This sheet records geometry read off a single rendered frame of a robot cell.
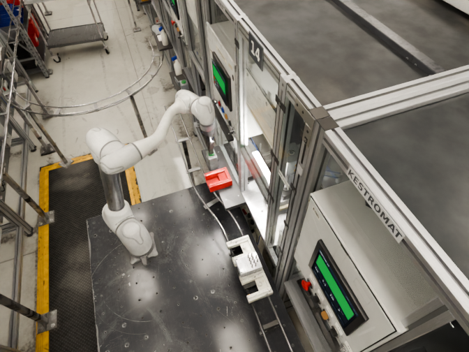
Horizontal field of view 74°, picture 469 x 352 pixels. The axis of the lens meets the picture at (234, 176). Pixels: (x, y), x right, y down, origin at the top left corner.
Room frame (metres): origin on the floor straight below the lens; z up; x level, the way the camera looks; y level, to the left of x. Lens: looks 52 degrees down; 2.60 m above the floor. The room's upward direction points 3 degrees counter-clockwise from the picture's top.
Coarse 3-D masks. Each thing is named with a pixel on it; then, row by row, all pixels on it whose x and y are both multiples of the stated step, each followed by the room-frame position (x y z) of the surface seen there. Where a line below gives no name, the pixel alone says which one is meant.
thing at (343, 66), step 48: (240, 0) 1.39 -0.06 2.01; (288, 0) 1.37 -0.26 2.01; (384, 0) 1.32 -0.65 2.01; (432, 0) 1.30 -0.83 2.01; (288, 48) 1.00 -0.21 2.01; (336, 48) 0.99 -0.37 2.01; (384, 48) 0.97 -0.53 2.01; (432, 48) 0.96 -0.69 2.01; (336, 96) 0.73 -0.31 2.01; (384, 96) 0.69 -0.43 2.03
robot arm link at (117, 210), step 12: (96, 132) 1.17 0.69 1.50; (108, 132) 1.18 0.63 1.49; (96, 144) 1.10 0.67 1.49; (96, 156) 1.08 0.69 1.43; (108, 180) 1.07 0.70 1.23; (120, 180) 1.12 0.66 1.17; (108, 192) 1.06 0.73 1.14; (120, 192) 1.08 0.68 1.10; (108, 204) 1.05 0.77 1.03; (120, 204) 1.06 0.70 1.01; (108, 216) 1.02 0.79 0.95; (120, 216) 1.02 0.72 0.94; (132, 216) 1.05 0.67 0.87
